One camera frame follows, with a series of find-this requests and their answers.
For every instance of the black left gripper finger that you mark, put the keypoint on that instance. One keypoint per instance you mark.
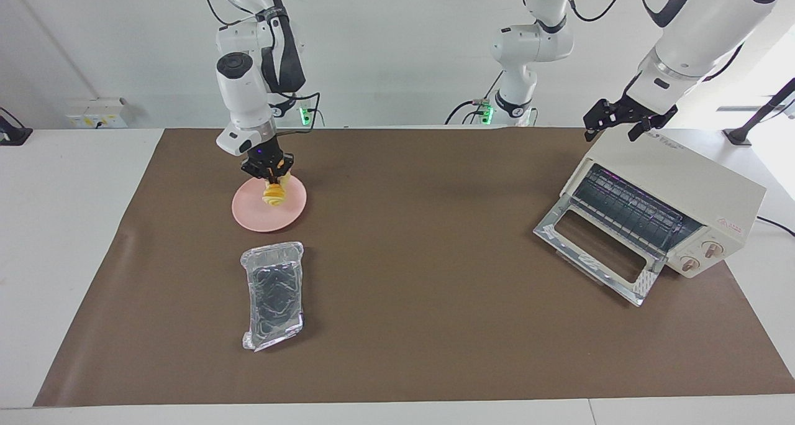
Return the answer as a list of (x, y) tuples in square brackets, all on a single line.
[(638, 133), (591, 133)]

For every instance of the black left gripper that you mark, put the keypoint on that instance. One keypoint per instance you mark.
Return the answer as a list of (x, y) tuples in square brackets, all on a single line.
[(264, 159)]

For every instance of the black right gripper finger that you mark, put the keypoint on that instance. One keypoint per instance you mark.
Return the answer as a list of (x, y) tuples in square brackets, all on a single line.
[(266, 178), (284, 173)]

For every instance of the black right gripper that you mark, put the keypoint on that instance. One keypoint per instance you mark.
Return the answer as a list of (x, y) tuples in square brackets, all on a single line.
[(627, 113)]

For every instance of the yellow sliced bread loaf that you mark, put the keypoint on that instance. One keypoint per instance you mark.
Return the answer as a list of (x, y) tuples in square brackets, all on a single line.
[(273, 195)]

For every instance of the aluminium foil tray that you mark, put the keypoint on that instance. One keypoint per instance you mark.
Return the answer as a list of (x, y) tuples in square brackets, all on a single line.
[(273, 294)]

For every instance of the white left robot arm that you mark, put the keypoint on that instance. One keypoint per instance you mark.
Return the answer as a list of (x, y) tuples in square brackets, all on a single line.
[(695, 33)]

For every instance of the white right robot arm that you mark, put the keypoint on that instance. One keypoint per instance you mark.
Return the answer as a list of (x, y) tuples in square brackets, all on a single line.
[(245, 89)]

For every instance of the white toaster oven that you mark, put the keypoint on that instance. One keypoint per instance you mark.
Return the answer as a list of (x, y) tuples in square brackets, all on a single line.
[(683, 176)]

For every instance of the silver glass oven door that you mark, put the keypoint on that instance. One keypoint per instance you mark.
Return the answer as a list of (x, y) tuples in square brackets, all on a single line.
[(596, 269)]

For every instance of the beige oven knob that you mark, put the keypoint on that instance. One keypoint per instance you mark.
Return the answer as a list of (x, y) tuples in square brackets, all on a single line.
[(713, 249), (689, 263)]

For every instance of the pink round plate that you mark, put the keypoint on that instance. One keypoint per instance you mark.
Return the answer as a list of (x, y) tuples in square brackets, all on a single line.
[(248, 210)]

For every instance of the white power strip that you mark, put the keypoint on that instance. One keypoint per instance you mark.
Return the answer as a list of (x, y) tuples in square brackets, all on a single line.
[(96, 114)]

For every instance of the brown table mat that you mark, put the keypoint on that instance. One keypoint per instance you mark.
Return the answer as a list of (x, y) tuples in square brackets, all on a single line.
[(435, 325)]

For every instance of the black camera stand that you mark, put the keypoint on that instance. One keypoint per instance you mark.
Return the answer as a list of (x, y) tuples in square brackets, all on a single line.
[(12, 133), (754, 123)]

